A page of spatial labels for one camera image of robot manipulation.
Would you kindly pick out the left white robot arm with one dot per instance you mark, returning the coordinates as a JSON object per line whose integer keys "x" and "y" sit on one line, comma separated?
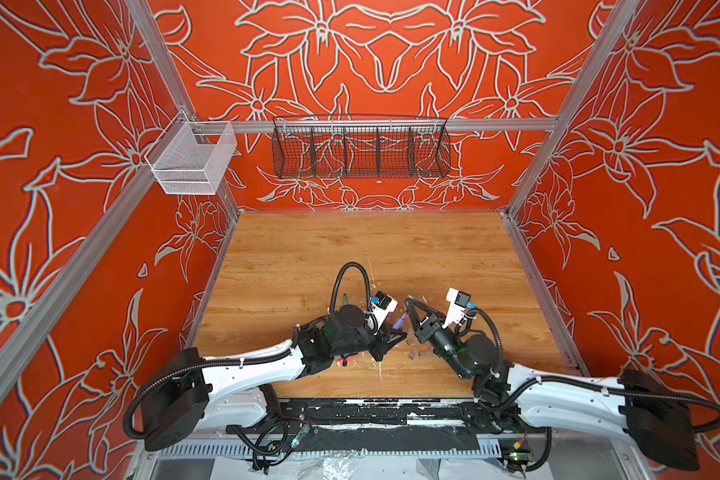
{"x": 192, "y": 393}

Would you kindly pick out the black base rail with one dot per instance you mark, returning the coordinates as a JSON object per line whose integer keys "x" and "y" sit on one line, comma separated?
{"x": 256, "y": 425}

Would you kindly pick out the black wire basket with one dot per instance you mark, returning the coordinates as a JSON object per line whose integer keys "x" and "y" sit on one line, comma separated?
{"x": 334, "y": 147}

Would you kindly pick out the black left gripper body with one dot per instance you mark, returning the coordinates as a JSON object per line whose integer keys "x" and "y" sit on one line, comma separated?
{"x": 363, "y": 339}

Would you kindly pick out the aluminium frame rails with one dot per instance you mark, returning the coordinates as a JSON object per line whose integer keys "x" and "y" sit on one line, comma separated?
{"x": 37, "y": 324}

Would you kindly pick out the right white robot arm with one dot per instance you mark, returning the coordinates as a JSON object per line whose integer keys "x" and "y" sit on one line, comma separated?
{"x": 632, "y": 408}

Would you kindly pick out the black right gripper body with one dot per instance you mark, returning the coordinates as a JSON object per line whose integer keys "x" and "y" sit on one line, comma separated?
{"x": 440, "y": 338}

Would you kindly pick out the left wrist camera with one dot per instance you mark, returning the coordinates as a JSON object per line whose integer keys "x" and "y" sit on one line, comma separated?
{"x": 381, "y": 306}

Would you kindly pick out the white wire basket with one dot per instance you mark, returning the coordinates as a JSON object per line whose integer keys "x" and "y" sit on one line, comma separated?
{"x": 190, "y": 157}

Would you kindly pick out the purple marker pen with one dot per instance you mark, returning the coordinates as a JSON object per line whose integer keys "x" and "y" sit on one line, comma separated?
{"x": 399, "y": 324}

